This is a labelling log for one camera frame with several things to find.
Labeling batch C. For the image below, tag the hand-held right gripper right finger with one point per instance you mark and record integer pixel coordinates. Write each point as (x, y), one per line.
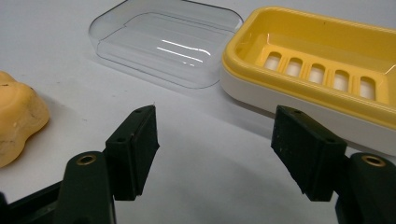
(314, 152)

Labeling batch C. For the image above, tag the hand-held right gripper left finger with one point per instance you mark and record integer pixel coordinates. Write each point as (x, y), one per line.
(130, 155)

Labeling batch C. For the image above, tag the yellow and white soap dish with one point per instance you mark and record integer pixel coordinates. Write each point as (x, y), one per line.
(311, 87)

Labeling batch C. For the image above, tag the clear plastic soap dish lid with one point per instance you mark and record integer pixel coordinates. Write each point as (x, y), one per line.
(162, 46)

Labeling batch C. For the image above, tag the yellow soap bar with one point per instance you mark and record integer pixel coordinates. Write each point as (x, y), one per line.
(18, 118)

